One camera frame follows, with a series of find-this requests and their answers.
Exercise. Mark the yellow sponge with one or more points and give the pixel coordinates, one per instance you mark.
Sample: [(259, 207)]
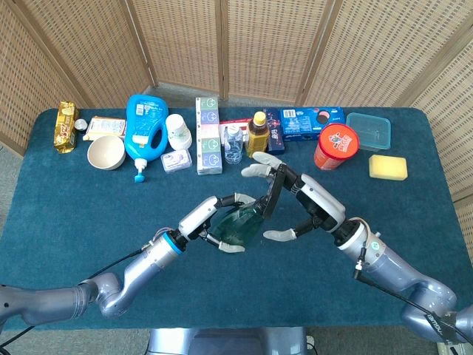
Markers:
[(388, 167)]

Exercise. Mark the orange tub with red lid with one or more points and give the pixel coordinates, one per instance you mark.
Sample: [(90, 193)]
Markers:
[(336, 146)]

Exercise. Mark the blue cookie box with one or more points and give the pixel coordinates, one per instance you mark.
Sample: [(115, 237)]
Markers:
[(303, 124)]

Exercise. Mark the white plastic jar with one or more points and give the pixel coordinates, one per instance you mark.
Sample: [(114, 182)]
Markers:
[(178, 131)]

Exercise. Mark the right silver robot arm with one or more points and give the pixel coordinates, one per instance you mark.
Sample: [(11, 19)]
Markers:
[(391, 262)]

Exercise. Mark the flat white yellow box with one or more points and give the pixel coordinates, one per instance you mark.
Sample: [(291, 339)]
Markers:
[(105, 126)]

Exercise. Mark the dark blue narrow box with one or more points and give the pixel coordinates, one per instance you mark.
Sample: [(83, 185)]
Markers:
[(275, 133)]

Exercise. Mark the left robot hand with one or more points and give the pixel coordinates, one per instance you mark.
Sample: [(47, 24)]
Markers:
[(197, 218)]

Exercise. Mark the dark green glass bottle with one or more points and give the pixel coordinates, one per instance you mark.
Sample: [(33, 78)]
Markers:
[(236, 225)]

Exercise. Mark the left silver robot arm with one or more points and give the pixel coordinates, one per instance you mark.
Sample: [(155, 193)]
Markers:
[(111, 292)]

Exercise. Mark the yellow-label tea bottle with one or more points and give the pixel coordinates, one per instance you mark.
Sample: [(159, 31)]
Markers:
[(256, 138)]

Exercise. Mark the blue detergent pump bottle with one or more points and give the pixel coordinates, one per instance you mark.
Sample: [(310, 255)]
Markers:
[(142, 111)]

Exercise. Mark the blue table cloth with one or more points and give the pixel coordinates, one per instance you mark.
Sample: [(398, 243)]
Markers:
[(92, 222)]

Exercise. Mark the clear water bottle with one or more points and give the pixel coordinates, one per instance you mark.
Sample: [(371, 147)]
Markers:
[(233, 148)]

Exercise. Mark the cream bowl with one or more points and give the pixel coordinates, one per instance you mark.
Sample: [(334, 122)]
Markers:
[(106, 153)]

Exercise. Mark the stack of tissue packs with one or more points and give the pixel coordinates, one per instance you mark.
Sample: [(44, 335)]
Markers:
[(209, 137)]

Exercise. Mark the red and white flat box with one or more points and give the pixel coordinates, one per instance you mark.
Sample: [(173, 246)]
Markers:
[(236, 122)]

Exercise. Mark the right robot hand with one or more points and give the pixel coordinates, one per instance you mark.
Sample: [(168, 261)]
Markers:
[(321, 203)]

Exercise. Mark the clear container with blue lid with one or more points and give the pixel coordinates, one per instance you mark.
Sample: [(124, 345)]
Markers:
[(369, 131)]

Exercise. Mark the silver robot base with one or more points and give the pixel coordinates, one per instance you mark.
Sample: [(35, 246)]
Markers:
[(221, 342)]

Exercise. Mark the woven wooden folding screen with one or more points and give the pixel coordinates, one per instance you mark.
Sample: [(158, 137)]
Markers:
[(92, 48)]

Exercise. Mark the gold yellow snack package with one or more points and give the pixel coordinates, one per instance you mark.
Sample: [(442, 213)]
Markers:
[(65, 127)]

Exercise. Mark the clear plastic floss pick box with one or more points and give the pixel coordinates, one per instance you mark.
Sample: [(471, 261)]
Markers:
[(176, 161)]

